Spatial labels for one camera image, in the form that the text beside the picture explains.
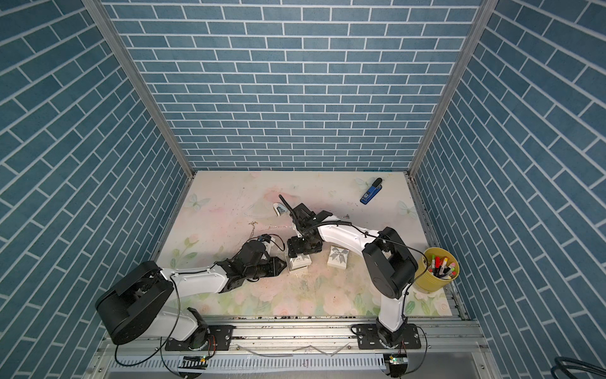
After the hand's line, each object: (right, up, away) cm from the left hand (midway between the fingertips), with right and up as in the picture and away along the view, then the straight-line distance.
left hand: (290, 268), depth 86 cm
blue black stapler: (+38, +31, +26) cm, 56 cm away
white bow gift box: (+4, +3, -2) cm, 5 cm away
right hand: (+3, +5, +2) cm, 6 cm away
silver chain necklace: (-18, +14, +16) cm, 28 cm away
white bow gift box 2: (+18, +3, +3) cm, 19 cm away
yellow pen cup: (+52, +3, -9) cm, 52 cm away
